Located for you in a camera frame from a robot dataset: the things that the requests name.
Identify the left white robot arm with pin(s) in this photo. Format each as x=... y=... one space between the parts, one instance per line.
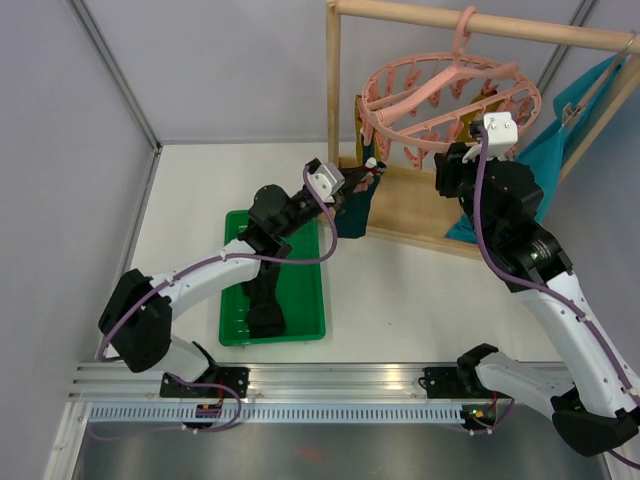
x=137 y=320

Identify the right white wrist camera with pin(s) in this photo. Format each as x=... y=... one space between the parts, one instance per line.
x=502 y=132

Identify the yellow sock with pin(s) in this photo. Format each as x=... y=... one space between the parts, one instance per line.
x=358 y=130
x=464 y=134

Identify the aluminium mounting rail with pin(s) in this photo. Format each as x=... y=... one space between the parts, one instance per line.
x=287 y=383

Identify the wooden clothes rack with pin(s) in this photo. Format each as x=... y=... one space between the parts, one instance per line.
x=406 y=206

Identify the black sock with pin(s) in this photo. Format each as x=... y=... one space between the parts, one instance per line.
x=264 y=318

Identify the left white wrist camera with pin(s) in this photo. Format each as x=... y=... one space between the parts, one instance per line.
x=326 y=180

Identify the green plastic tray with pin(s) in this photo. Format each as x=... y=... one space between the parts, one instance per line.
x=298 y=292

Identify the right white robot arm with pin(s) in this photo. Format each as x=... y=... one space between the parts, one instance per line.
x=596 y=409

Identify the slotted cable duct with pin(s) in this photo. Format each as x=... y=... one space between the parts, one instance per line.
x=280 y=413

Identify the pink round clip hanger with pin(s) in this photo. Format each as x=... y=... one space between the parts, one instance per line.
x=415 y=103

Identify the christmas pattern sock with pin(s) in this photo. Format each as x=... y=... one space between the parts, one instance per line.
x=368 y=151

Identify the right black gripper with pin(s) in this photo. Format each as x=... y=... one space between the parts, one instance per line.
x=450 y=167

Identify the metal clip hanger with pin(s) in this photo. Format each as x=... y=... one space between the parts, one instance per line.
x=572 y=113

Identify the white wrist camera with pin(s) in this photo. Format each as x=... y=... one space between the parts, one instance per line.
x=326 y=180
x=502 y=132

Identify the dark teal sock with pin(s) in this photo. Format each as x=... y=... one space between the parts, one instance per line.
x=351 y=222

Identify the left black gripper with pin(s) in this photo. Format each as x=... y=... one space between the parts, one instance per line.
x=351 y=176

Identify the teal cloth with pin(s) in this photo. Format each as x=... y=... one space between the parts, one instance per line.
x=545 y=155

